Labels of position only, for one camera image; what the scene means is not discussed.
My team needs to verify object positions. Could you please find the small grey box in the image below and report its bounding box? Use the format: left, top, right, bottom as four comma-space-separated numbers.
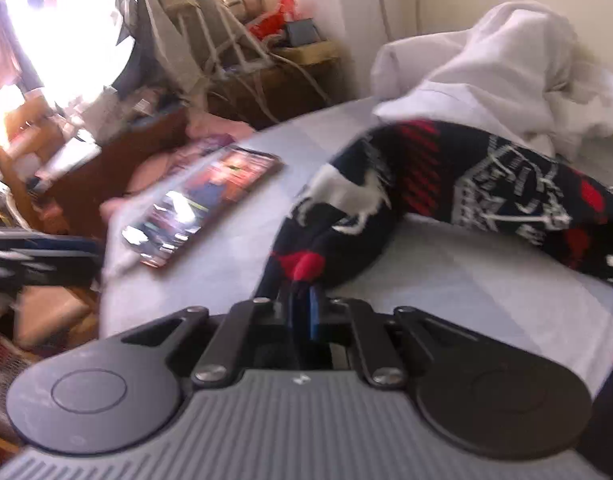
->
285, 18, 321, 47

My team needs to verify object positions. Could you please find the smartphone with lit screen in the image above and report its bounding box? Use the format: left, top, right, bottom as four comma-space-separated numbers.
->
120, 144, 283, 270

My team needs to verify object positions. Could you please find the red plastic bag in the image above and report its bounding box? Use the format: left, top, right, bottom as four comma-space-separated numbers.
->
245, 0, 301, 42

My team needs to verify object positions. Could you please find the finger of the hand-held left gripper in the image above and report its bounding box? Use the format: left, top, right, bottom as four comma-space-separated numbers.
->
34, 236, 106, 287

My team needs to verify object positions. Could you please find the wooden bedside cabinet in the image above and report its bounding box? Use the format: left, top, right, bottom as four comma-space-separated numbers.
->
205, 41, 348, 130

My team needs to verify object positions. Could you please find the white crumpled garment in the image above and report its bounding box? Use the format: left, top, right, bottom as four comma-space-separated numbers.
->
371, 1, 613, 161

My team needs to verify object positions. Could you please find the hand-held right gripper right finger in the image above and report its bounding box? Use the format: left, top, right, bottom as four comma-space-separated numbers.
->
309, 285, 488, 389

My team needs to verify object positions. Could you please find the brown wooden desk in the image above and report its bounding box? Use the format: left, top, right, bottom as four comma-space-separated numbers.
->
49, 104, 193, 235

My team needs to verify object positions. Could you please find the pink cloth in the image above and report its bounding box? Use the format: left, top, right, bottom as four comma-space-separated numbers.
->
100, 114, 260, 222

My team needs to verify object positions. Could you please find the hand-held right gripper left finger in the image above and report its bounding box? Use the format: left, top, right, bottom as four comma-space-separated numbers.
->
121, 284, 308, 389

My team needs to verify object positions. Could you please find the navy red white patterned sweater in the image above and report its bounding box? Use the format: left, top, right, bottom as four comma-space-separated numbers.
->
255, 119, 613, 478

